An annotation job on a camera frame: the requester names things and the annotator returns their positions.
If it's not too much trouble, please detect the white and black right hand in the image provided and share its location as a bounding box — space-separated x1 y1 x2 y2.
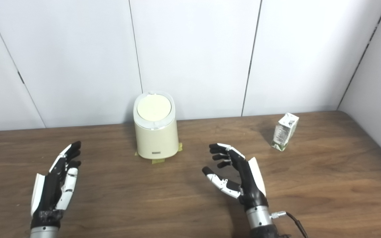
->
202 143 270 209

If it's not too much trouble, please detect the white and black left hand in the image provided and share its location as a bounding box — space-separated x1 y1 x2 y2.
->
30 141 82 228

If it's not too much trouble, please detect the white and green milk carton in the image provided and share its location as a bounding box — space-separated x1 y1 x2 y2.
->
271 113 299 151

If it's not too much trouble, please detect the cream-colored bin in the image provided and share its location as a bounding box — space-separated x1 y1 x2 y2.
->
133 92 179 160

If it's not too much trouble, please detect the round cream bin lid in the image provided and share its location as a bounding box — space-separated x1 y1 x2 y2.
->
137 94 172 121

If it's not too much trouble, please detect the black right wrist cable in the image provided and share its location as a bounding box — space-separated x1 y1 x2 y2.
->
270 212 308 238

